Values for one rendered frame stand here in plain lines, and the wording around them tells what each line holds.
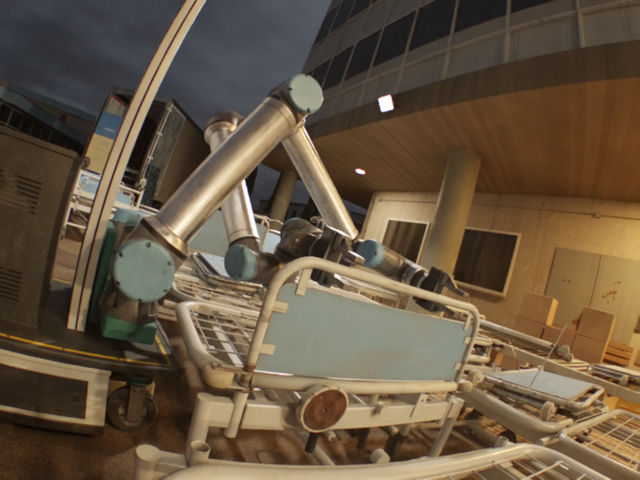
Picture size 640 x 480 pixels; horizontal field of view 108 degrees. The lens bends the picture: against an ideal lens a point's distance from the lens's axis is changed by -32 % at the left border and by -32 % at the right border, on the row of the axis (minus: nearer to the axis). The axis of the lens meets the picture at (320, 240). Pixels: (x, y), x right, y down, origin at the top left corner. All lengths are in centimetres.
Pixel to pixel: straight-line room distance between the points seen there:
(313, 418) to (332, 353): 15
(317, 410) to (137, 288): 48
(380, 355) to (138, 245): 63
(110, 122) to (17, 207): 1108
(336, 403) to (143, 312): 58
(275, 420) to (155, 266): 43
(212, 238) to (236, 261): 180
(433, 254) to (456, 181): 132
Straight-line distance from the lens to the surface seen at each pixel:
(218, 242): 266
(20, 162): 100
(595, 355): 416
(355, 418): 89
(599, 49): 433
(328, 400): 75
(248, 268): 84
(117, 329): 100
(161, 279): 79
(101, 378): 105
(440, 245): 571
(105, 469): 113
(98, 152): 1189
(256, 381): 69
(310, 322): 71
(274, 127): 88
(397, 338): 88
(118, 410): 123
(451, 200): 586
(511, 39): 570
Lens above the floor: 79
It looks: 2 degrees up
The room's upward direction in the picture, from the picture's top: 18 degrees clockwise
